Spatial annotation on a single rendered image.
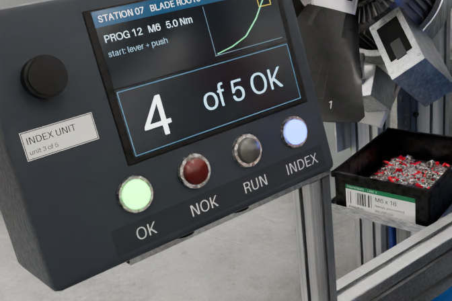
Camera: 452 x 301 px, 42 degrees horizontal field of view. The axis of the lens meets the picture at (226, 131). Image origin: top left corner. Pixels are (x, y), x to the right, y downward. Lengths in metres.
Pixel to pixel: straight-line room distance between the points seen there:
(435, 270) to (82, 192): 0.54
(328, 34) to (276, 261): 1.35
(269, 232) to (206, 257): 0.31
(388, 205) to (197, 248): 1.62
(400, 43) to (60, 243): 0.88
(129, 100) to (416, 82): 0.82
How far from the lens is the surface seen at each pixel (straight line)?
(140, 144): 0.42
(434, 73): 1.17
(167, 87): 0.43
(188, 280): 2.31
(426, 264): 0.83
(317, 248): 0.65
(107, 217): 0.41
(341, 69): 1.14
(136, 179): 0.42
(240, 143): 0.46
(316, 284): 0.67
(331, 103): 1.11
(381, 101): 1.25
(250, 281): 2.25
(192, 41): 0.45
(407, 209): 0.94
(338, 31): 1.17
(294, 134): 0.48
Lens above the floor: 1.29
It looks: 20 degrees down
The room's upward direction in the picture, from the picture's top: 7 degrees counter-clockwise
